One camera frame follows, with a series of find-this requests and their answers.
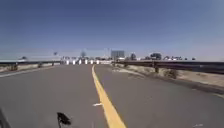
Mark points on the row of low buildings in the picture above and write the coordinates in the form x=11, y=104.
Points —
x=175, y=58

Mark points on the white painted edge line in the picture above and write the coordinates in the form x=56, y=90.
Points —
x=23, y=71

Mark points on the dry bush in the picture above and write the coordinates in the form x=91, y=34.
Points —
x=171, y=73

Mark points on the grey asphalt road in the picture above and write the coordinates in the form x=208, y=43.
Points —
x=40, y=96

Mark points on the row of white barriers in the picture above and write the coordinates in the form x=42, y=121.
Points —
x=81, y=62

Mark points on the metal guardrail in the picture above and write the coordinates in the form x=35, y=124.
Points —
x=196, y=65
x=30, y=62

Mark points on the grey building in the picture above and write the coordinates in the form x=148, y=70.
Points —
x=117, y=54

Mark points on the yellow painted line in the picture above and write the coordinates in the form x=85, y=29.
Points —
x=104, y=100

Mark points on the white scrap of litter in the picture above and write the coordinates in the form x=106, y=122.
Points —
x=97, y=104

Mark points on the small dark tree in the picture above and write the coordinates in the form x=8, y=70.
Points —
x=133, y=56

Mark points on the sandy verge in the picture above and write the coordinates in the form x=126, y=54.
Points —
x=25, y=67
x=196, y=78

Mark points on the dark broad tree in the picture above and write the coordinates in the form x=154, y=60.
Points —
x=155, y=56

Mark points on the pole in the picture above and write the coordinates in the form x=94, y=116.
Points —
x=55, y=55

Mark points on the bare tree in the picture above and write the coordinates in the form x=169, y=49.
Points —
x=82, y=55

